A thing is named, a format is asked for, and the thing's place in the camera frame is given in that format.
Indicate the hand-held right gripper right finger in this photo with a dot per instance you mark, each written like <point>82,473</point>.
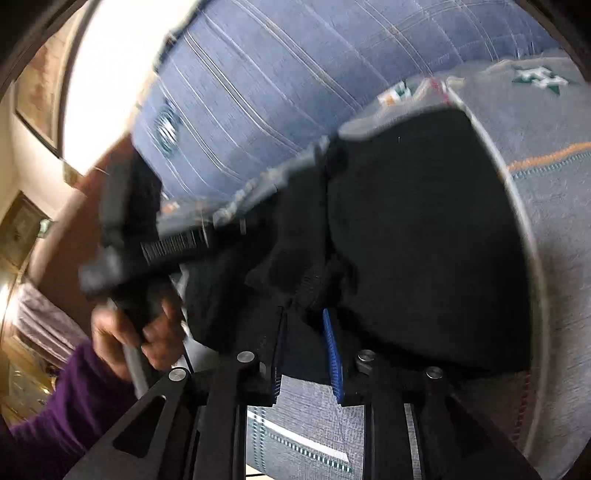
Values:
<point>333,355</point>

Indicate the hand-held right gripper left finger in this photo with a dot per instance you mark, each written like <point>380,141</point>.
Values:
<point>276,355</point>

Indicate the black pants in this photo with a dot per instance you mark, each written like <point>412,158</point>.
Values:
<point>415,230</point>

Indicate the person's left hand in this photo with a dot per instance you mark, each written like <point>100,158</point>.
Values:
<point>159,344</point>

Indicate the brown headboard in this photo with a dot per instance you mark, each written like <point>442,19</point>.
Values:
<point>60,240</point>

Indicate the pale striped cloth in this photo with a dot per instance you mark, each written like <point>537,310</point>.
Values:
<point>41,318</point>

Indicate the wooden cabinet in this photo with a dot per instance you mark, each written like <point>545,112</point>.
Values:
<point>18,230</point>

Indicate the blue plaid pillow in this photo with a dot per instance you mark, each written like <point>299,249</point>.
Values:
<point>277,92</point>

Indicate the grey patterned bedsheet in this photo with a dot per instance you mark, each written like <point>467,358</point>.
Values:
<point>554,240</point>

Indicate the framed wall picture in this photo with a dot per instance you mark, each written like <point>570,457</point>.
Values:
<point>39,92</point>

